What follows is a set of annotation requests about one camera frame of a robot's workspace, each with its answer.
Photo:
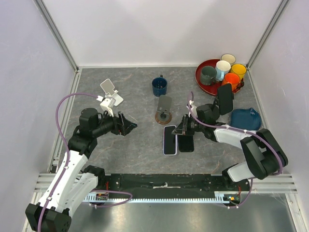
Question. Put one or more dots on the grey mug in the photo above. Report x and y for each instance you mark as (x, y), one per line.
(207, 76)

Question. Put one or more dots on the cream mug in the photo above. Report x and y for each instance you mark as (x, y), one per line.
(231, 59)

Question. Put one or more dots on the red round tray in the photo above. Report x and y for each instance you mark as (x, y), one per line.
(211, 90)

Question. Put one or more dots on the slotted cable duct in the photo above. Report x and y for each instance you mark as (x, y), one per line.
(94, 198)

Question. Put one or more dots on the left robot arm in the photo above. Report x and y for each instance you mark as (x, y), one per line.
(54, 210)

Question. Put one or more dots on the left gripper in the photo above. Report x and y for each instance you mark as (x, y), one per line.
(119, 128)

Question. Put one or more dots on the black round base stand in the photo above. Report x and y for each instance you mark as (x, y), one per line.
(214, 107)

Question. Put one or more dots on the round wooden base stand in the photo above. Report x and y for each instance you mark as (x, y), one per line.
(163, 115)

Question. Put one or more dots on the light blue mug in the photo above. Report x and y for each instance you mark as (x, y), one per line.
(222, 68)

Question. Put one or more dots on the white folding phone stand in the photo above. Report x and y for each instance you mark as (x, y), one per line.
(109, 90)

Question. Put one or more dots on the blue leaf-shaped dish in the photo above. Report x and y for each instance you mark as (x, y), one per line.
(246, 119)

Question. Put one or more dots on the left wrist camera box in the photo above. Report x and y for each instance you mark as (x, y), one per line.
(107, 103)

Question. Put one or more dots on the yellow mug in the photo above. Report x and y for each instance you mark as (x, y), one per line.
(239, 70)

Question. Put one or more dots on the dark blue mug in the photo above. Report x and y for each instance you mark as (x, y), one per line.
(159, 86)

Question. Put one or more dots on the phone with lilac case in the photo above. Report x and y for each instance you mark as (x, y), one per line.
(170, 141)

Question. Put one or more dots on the orange mug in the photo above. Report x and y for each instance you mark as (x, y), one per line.
(234, 80)

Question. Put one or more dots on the black base bar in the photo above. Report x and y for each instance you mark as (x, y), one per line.
(169, 186)

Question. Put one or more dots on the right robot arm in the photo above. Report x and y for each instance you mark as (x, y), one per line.
(263, 155)

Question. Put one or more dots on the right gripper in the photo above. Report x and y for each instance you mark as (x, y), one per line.
(183, 126)

